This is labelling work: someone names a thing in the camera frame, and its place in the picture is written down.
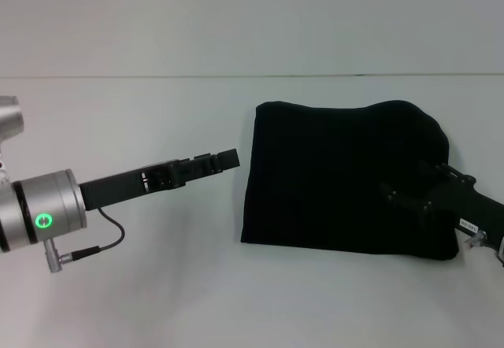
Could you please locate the black t-shirt with FREE print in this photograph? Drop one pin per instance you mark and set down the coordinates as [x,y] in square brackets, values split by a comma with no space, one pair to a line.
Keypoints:
[334,175]

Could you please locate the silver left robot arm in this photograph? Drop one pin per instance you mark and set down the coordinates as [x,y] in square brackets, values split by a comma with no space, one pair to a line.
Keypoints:
[39,214]

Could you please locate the silver camera housing on bracket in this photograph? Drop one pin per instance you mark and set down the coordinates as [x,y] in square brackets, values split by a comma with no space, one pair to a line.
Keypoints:
[10,119]

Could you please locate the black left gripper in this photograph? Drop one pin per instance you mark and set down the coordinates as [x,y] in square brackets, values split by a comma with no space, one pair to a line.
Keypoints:
[126,186]

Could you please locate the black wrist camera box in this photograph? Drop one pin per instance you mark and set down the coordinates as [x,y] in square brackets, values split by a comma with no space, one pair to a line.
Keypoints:
[470,225]

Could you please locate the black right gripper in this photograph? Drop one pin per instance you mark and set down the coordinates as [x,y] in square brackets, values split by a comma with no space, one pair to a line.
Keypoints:
[468,202]

